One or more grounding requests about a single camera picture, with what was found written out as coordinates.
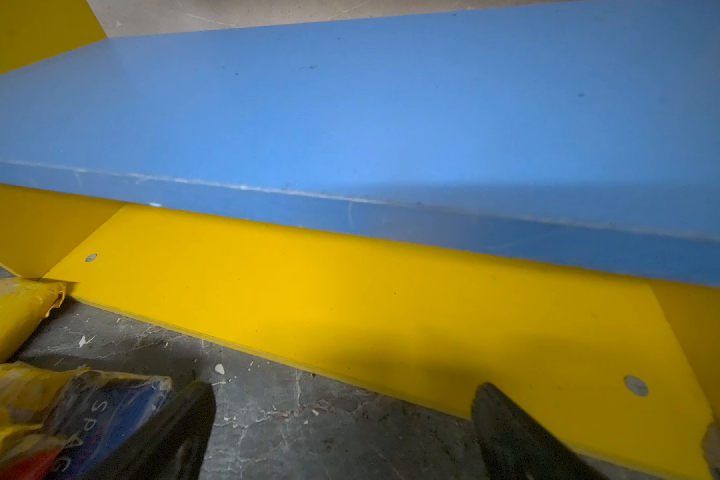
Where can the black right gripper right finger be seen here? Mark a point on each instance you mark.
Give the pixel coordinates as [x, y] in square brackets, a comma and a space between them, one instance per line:
[514, 445]

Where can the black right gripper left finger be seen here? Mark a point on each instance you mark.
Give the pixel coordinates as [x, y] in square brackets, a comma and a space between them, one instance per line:
[171, 445]

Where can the blue Barilla spaghetti box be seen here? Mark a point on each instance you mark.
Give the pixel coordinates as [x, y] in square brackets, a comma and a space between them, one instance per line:
[96, 412]

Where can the red spaghetti bag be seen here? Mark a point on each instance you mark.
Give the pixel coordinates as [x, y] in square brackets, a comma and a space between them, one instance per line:
[30, 457]

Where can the yellow topped spaghetti bag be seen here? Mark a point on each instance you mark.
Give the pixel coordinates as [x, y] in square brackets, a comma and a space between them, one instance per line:
[26, 395]

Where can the yellow shelf with coloured boards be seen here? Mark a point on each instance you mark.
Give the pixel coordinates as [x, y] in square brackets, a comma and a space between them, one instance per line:
[528, 196]

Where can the long yellow spaghetti bag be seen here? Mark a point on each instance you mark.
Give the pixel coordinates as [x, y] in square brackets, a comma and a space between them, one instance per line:
[24, 304]

